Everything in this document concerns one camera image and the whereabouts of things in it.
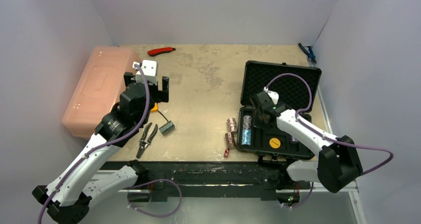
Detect green terminal block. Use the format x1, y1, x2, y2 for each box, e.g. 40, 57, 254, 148
159, 121, 175, 136

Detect yellow big blind button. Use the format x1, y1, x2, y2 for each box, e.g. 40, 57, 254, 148
269, 138, 281, 149

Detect black handled pliers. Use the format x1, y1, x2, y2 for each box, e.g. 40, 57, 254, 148
136, 123, 158, 159

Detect red utility knife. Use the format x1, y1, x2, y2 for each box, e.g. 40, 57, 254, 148
147, 47, 176, 57

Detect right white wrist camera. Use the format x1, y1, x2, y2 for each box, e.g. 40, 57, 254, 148
264, 87, 279, 105

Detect brown black chip stack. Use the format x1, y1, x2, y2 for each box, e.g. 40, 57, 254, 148
224, 133, 236, 149

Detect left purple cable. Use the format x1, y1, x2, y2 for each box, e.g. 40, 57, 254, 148
37, 64, 182, 224

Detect black poker set case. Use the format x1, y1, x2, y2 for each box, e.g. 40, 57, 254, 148
237, 61, 322, 160

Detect purple chip stack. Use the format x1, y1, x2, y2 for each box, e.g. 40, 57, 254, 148
290, 136, 298, 144

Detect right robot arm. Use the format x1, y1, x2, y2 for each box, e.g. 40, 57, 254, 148
250, 91, 363, 193

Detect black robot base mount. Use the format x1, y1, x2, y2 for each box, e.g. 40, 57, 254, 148
98, 160, 311, 204

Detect purple cable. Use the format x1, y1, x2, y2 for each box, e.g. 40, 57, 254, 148
265, 73, 394, 210
37, 64, 182, 224

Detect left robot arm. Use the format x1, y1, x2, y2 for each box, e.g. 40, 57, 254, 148
32, 72, 170, 224

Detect blue handled pliers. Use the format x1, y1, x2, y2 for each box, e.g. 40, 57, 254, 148
298, 43, 317, 64

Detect yellow tape measure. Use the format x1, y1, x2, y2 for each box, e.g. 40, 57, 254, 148
150, 103, 158, 112

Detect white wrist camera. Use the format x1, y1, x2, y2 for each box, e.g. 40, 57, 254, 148
264, 87, 279, 105
133, 60, 158, 85

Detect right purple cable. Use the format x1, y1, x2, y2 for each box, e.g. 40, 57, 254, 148
265, 73, 394, 210

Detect red dice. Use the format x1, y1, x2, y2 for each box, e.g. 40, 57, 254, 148
224, 148, 230, 158

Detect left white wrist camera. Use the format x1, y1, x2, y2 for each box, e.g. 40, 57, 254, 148
133, 60, 158, 85

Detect pink translucent storage box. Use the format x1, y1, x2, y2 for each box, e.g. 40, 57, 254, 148
62, 46, 140, 140

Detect aluminium frame rail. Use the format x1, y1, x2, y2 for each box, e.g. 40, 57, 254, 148
60, 168, 367, 224

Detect blue chip stack in case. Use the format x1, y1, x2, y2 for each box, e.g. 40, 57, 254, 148
241, 115, 252, 146

